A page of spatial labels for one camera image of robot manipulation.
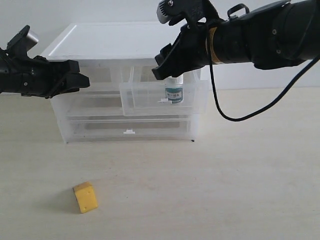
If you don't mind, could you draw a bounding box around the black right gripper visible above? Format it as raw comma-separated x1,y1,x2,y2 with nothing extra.
151,18,254,80

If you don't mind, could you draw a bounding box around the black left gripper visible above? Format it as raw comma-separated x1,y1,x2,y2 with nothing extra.
0,56,90,99

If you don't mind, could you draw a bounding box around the white bottle teal label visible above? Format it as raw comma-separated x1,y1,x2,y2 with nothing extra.
165,76,184,104

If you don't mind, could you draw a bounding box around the yellow cheese wedge block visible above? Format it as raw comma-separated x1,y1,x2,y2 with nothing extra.
72,181,99,214

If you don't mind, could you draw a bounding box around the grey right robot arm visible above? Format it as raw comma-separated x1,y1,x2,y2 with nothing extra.
152,0,320,80

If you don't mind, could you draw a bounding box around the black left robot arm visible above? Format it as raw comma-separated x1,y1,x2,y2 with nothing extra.
0,49,90,99

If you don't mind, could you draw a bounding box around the middle wide clear drawer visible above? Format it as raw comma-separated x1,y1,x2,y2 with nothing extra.
65,95,193,118

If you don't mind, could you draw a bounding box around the wide clear drawer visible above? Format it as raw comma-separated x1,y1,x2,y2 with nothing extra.
69,115,191,139
65,95,193,118

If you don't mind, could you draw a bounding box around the white plastic drawer cabinet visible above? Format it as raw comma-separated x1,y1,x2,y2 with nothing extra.
42,22,200,143

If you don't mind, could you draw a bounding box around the bottom wide clear drawer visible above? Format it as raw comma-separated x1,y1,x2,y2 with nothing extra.
69,115,191,139

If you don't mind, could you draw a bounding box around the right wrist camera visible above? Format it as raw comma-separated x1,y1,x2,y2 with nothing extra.
156,0,220,28

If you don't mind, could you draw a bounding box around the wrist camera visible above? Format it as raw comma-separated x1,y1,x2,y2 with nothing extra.
6,25,39,58
156,0,220,28

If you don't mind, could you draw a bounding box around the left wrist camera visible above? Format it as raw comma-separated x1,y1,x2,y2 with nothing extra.
6,25,39,58

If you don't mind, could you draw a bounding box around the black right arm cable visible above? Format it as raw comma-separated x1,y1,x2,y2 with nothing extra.
207,3,320,123

